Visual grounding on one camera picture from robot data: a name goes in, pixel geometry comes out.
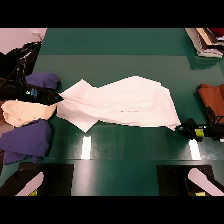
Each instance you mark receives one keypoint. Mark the white garment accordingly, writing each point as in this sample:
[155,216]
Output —
[126,100]

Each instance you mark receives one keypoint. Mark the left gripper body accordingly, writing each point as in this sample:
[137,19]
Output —
[50,96]

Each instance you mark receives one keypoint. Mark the purple garment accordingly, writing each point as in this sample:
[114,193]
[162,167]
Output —
[41,80]
[28,138]

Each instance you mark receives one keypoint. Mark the beige garment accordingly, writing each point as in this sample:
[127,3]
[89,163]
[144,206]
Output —
[206,35]

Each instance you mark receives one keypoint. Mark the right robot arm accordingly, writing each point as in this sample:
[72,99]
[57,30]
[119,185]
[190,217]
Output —
[213,130]

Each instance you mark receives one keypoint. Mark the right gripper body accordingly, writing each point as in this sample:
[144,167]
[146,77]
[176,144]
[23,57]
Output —
[187,128]

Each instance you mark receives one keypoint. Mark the cream garment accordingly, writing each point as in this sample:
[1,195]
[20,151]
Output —
[25,111]

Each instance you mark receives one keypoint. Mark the dark red garment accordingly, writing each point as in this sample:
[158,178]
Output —
[218,31]

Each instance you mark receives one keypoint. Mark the brown garment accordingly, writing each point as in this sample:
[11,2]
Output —
[213,96]

